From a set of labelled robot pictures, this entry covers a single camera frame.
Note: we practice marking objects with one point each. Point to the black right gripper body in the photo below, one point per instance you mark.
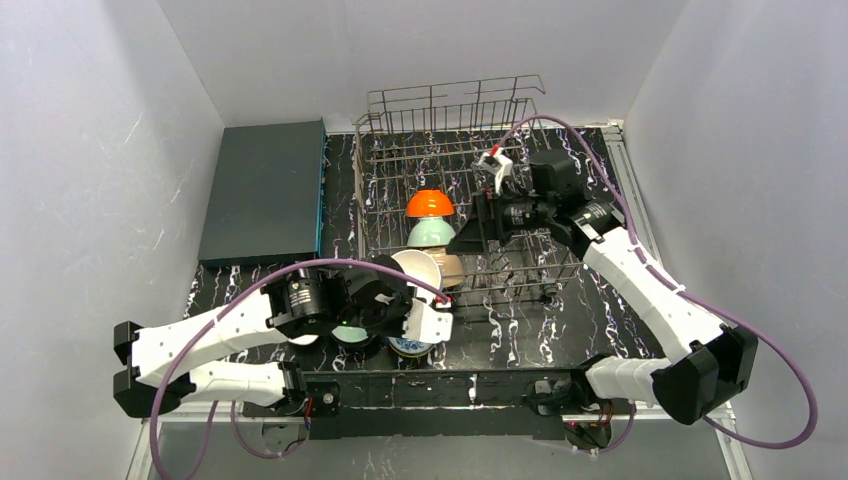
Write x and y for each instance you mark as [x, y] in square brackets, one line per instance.
[485, 218]

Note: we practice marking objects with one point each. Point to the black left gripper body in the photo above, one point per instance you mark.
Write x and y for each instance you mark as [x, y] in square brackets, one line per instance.
[403, 299]

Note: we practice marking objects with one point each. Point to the beige floral bowl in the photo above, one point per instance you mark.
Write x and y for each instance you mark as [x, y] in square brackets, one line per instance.
[450, 266]

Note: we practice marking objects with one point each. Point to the celadon green bowl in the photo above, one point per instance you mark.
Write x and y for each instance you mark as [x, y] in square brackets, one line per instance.
[429, 232]

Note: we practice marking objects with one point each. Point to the white bowl blue band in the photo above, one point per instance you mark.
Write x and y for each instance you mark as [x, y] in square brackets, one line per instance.
[420, 265]

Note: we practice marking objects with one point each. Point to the orange rimmed white bowl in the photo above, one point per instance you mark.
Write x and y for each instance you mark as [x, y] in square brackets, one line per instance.
[429, 203]

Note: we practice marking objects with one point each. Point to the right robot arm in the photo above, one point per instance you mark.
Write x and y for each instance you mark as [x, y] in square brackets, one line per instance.
[705, 363]

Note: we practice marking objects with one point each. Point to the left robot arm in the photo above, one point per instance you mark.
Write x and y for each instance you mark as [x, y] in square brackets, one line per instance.
[187, 361]

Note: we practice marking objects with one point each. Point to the blue patterned bowl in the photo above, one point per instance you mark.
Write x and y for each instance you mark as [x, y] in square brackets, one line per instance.
[409, 348]

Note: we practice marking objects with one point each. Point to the green bowl dark exterior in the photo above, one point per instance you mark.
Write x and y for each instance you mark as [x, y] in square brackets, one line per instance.
[352, 337]

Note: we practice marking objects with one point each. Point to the white square bowl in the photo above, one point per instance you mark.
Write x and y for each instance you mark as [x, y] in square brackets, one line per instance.
[304, 340]

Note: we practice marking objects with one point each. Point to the dark grey flat box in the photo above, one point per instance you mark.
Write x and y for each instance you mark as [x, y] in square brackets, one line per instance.
[265, 204]

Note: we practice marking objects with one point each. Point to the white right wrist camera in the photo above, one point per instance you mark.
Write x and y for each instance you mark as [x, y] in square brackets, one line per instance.
[496, 162]

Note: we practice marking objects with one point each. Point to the grey wire dish rack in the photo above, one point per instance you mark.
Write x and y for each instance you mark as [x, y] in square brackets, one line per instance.
[433, 135]

